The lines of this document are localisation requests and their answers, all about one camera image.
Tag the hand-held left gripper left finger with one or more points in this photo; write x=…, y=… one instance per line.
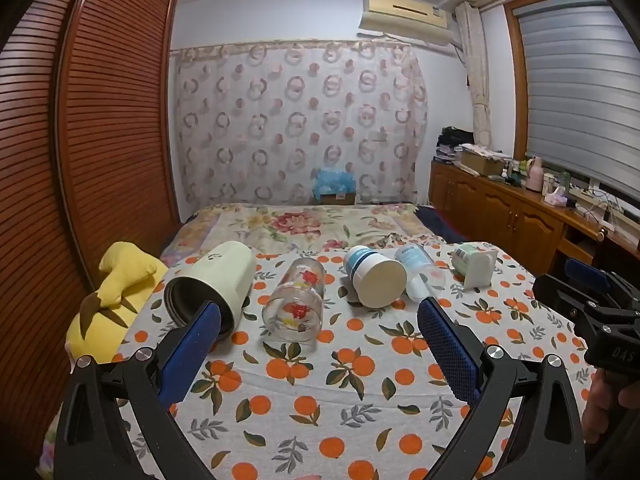
x=192, y=350

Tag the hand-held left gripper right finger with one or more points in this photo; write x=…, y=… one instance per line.
x=450, y=355

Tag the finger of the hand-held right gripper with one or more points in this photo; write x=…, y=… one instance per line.
x=560, y=295
x=585, y=272

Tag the cream insulated cup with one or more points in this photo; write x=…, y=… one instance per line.
x=220, y=280

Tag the white and blue paper cup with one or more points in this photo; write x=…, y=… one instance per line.
x=377, y=280

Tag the glass cup with red flowers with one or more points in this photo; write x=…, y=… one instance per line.
x=295, y=305

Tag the person's right hand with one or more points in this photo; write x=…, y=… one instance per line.
x=595, y=405

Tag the white power strip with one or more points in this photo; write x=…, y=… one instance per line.
x=585, y=194

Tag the pink tissue pack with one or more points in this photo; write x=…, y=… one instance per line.
x=556, y=197

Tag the wooden side cabinet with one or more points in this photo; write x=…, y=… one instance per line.
x=515, y=215

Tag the green bottle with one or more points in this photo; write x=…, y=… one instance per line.
x=565, y=182

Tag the clear plastic bottle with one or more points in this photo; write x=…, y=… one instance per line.
x=420, y=267

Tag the yellow plush toy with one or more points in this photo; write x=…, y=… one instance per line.
x=117, y=285

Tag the orange fruit print bedsheet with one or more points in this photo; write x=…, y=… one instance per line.
x=350, y=390

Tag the pink thermos jug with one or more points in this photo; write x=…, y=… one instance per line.
x=533, y=175

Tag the open box with papers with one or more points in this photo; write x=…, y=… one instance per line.
x=482, y=159

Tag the floral quilt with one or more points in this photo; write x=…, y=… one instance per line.
x=310, y=227

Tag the grey window blind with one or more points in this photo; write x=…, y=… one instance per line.
x=575, y=90

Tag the pile of dark clothes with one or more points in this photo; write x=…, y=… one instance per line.
x=454, y=142

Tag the brown cardboard box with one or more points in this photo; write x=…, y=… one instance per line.
x=339, y=198

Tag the blue plastic bag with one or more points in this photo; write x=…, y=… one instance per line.
x=334, y=181

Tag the tied beige curtain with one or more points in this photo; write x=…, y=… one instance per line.
x=475, y=75

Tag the brown louvered wardrobe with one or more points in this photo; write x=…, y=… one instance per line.
x=85, y=150

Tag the wall air conditioner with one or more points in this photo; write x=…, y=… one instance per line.
x=405, y=17

